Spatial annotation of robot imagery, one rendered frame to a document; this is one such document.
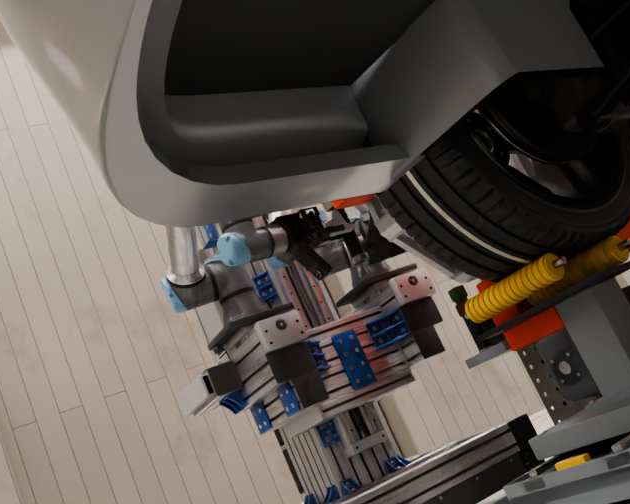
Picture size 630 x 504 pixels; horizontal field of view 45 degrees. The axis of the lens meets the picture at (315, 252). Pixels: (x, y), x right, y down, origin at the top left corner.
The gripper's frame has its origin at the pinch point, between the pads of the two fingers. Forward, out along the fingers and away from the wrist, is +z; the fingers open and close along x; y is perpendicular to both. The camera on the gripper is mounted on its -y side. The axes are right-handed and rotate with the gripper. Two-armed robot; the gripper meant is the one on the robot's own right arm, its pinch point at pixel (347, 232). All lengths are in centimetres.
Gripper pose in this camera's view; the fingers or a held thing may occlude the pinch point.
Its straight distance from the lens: 189.3
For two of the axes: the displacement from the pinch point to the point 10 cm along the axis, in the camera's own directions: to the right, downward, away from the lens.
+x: -4.9, 4.4, 7.6
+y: -4.0, -8.8, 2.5
